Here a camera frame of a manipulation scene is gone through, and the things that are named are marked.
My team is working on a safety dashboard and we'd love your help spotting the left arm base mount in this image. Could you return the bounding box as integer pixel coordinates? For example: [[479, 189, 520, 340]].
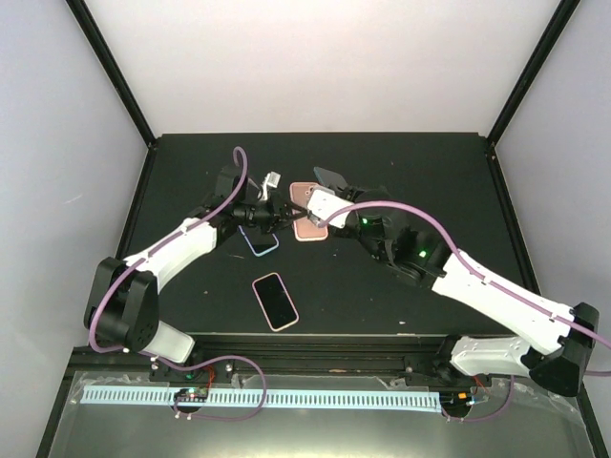
[[148, 360, 235, 383]]

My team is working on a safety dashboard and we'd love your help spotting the black smartphone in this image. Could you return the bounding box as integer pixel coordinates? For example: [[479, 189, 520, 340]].
[[313, 167, 348, 189]]

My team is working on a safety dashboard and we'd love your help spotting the black frame post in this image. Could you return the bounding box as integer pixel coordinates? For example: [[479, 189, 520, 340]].
[[487, 0, 580, 147], [66, 0, 157, 148]]

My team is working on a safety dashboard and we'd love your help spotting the left black frame post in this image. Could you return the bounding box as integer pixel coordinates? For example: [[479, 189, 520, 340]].
[[66, 0, 157, 148]]

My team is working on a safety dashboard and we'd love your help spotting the controller board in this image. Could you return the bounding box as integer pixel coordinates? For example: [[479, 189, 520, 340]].
[[174, 387, 209, 404], [439, 391, 481, 409]]

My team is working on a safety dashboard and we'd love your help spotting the pink phone case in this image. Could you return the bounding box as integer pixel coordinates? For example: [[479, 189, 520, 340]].
[[289, 182, 328, 242]]

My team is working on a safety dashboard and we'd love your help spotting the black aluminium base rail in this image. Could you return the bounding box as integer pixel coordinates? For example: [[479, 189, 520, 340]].
[[90, 333, 507, 383]]

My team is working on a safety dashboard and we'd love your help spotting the phone in pink case front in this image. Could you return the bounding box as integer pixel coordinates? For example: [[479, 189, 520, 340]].
[[252, 272, 300, 332]]

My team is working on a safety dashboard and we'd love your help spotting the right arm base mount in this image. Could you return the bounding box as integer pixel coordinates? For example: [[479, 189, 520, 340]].
[[403, 351, 492, 387]]

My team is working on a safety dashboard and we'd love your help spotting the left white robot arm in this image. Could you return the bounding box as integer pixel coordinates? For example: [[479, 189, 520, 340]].
[[84, 166, 307, 381]]

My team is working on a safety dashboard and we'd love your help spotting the right black frame post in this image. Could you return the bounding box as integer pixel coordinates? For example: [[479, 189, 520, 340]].
[[487, 0, 580, 147]]

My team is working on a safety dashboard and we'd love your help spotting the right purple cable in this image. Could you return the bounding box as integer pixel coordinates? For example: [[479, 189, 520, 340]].
[[316, 199, 611, 425]]

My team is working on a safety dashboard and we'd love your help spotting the light blue slotted cable duct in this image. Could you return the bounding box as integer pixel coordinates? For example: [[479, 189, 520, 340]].
[[80, 385, 442, 413]]

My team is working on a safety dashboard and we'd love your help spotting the left controller board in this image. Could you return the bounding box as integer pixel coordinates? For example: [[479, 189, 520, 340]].
[[174, 387, 209, 404]]

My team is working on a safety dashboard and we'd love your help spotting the phone in blue case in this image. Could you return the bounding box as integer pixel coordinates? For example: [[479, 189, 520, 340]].
[[239, 226, 280, 258]]

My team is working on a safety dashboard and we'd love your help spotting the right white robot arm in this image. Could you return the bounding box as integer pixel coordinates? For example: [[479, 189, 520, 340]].
[[307, 189, 600, 397]]

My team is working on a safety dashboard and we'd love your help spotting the right controller board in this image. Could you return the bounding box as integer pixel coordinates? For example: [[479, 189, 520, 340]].
[[439, 391, 481, 409]]

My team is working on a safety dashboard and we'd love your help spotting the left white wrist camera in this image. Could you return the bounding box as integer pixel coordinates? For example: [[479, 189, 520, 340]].
[[260, 171, 281, 201]]

